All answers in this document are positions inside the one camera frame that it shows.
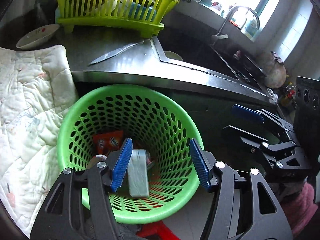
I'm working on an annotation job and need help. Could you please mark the orange Ovaltine snack wrapper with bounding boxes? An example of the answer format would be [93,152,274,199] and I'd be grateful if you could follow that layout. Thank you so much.
[93,131,124,156]

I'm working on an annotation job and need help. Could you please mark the steel kitchen knife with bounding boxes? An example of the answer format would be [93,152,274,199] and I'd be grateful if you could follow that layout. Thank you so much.
[88,40,144,66]

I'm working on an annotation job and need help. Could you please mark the lime green dish rack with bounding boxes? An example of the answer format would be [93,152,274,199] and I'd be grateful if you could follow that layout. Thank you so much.
[57,0,178,38]

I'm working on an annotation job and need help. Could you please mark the pink sleeve forearm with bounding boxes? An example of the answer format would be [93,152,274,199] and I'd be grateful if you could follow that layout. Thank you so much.
[280,183,318,237]

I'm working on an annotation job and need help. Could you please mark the green perforated trash basket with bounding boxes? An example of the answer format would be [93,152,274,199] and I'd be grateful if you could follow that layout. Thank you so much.
[57,85,201,224]

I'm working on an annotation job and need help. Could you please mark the red cola can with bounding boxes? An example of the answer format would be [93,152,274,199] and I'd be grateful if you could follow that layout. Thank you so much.
[86,154,107,170]

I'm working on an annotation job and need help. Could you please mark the white ceramic plate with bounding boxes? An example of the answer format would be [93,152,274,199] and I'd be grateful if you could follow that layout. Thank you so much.
[16,24,60,50]

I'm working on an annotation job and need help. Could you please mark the blue white milk carton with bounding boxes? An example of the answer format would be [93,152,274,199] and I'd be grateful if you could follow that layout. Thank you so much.
[127,150,149,198]

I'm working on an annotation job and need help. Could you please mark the steel sink faucet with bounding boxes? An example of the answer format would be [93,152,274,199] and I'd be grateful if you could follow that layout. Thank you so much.
[211,5,260,44]

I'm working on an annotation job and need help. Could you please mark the white quilted blanket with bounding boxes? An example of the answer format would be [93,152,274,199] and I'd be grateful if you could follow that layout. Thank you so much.
[1,45,78,237]

